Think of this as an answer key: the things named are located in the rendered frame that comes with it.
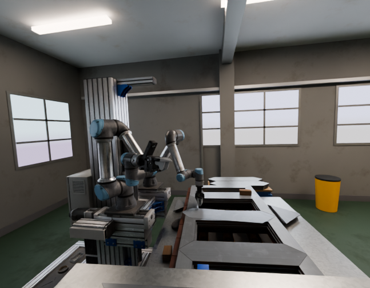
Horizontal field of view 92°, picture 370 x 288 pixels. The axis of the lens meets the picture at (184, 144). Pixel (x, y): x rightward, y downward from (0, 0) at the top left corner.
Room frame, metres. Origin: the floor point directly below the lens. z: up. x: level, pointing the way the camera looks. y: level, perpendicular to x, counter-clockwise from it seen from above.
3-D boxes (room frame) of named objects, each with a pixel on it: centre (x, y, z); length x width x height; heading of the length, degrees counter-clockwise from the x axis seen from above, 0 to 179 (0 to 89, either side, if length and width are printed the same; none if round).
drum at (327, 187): (3.25, -2.65, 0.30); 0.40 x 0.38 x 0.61; 170
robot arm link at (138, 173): (1.04, 0.31, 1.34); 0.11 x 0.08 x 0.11; 144
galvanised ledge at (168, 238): (1.69, 0.13, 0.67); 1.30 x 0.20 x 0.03; 174
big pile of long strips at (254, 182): (2.42, -0.71, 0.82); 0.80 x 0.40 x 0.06; 84
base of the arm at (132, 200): (1.29, 0.45, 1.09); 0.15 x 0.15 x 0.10
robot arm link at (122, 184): (1.29, 0.46, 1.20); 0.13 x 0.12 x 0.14; 144
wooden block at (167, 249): (1.22, 0.15, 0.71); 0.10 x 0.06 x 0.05; 178
